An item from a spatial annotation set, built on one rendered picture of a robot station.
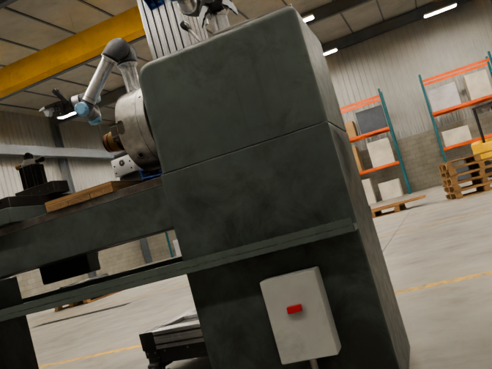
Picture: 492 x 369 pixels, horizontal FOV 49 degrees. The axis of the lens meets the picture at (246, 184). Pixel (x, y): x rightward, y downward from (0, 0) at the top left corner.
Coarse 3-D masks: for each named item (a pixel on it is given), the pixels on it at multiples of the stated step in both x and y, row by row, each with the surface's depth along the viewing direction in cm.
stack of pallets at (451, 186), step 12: (468, 156) 1013; (444, 168) 1055; (456, 168) 1015; (480, 168) 1010; (444, 180) 1073; (456, 180) 1016; (468, 180) 1012; (480, 180) 1042; (456, 192) 1014; (480, 192) 1008
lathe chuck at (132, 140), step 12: (132, 96) 198; (120, 108) 197; (132, 108) 194; (120, 120) 195; (132, 120) 193; (132, 132) 193; (132, 144) 195; (144, 144) 194; (132, 156) 198; (144, 168) 204; (156, 168) 208
